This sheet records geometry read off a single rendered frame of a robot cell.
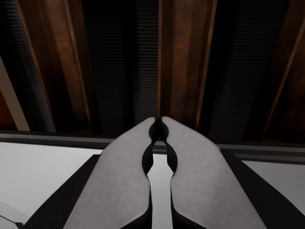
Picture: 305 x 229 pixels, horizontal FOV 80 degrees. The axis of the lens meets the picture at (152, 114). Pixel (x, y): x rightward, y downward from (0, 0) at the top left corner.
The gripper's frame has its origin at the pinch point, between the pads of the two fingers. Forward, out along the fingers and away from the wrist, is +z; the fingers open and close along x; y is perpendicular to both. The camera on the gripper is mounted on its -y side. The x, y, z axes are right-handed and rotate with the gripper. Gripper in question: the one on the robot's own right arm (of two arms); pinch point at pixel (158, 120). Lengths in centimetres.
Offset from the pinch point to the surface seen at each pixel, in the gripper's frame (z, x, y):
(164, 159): 7.6, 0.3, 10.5
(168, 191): 7.7, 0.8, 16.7
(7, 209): 9.6, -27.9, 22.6
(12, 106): 99, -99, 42
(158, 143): 9.6, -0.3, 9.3
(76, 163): 8.4, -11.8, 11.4
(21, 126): 99, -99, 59
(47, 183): 8.8, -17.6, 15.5
